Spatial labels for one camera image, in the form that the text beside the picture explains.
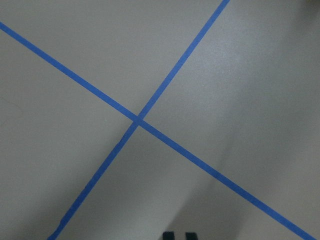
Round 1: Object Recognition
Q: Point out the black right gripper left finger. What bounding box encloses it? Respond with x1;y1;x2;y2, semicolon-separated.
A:
162;231;175;240

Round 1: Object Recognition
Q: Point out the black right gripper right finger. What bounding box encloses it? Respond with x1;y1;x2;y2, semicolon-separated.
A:
185;232;198;240

